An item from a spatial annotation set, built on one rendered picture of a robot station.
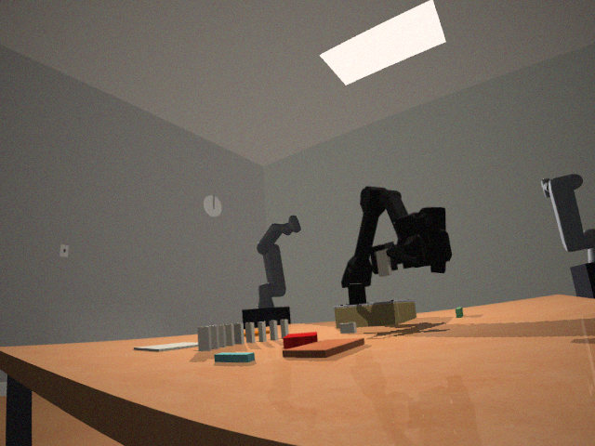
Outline light blue domino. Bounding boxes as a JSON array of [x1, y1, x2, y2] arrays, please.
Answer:
[[214, 352, 255, 362]]

